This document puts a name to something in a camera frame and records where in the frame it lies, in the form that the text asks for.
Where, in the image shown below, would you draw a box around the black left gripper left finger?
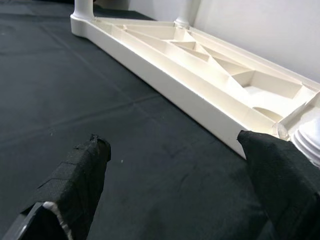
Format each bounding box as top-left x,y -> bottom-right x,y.
14,133 -> 112,240

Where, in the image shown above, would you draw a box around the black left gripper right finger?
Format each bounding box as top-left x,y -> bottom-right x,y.
236,129 -> 320,240

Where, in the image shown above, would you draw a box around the white plastic table leg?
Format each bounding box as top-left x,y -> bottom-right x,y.
174,0 -> 201,30
73,0 -> 95,20
291,117 -> 320,167

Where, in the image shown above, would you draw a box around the cream plastic children table top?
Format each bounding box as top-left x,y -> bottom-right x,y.
69,13 -> 320,161

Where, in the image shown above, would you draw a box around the black table cloth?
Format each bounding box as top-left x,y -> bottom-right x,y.
0,0 -> 276,240

